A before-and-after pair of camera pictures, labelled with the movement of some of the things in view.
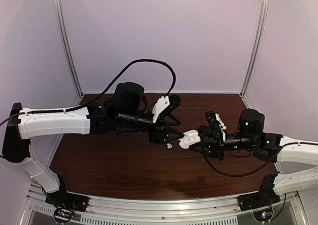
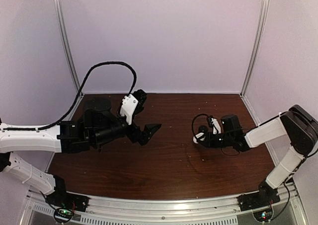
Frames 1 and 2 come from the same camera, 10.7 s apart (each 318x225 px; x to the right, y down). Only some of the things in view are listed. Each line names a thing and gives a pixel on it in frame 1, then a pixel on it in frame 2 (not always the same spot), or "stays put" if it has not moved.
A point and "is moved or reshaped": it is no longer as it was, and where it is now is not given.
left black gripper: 159,135 to 145,134
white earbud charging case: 190,137 is moved or reshaped
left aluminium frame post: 65,40 stays put
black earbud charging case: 202,129 stays put
